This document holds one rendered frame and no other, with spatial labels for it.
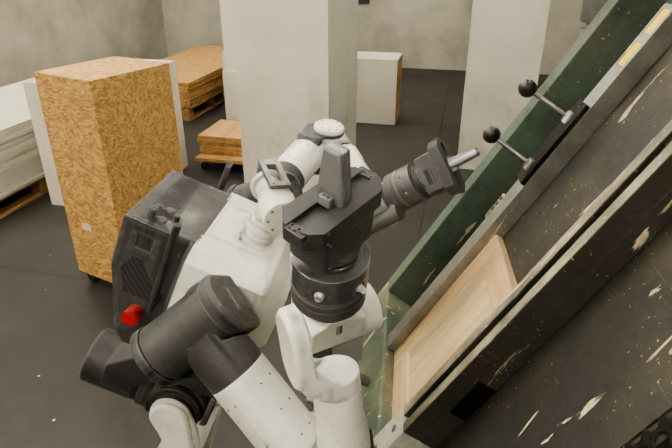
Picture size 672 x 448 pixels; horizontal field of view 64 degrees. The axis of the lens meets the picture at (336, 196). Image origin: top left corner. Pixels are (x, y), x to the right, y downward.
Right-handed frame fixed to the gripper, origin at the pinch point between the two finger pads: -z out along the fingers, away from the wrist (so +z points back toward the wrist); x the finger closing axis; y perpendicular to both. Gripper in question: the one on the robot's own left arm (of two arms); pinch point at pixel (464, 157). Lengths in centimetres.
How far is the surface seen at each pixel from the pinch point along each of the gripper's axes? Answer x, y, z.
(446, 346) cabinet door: 33.8, 1.3, 19.7
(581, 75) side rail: -10.6, -32.6, -22.1
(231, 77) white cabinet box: -227, -271, 276
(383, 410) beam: 42, 5, 38
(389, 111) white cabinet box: -166, -427, 208
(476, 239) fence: 15.5, -12.2, 9.6
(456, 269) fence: 20.1, -11.8, 16.8
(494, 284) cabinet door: 25.4, 0.0, 5.1
